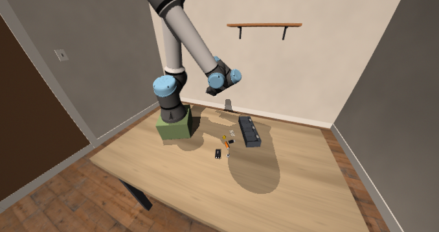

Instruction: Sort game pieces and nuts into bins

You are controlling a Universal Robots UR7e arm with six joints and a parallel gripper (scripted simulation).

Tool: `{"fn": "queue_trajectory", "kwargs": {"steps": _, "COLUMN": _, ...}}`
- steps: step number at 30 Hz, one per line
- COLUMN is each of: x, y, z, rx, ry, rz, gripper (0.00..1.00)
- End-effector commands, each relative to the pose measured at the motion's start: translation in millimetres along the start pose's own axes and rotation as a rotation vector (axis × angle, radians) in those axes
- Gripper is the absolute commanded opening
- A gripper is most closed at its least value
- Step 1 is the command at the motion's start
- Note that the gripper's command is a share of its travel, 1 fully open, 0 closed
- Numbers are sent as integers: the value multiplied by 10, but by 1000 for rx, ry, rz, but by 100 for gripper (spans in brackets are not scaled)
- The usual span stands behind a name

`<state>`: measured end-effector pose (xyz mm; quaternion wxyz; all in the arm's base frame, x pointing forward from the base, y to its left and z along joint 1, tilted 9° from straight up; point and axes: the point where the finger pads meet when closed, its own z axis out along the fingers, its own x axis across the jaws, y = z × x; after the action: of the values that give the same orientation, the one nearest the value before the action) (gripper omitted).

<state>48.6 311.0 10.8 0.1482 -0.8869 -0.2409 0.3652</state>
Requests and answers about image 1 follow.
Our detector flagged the dark grey rack of three bins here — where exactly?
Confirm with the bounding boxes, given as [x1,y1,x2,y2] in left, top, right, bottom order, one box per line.
[238,116,262,148]

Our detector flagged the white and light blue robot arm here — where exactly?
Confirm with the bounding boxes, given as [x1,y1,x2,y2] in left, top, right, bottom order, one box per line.
[148,0,242,123]

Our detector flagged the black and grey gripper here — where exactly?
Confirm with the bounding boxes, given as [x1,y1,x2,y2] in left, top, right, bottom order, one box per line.
[205,86,227,96]

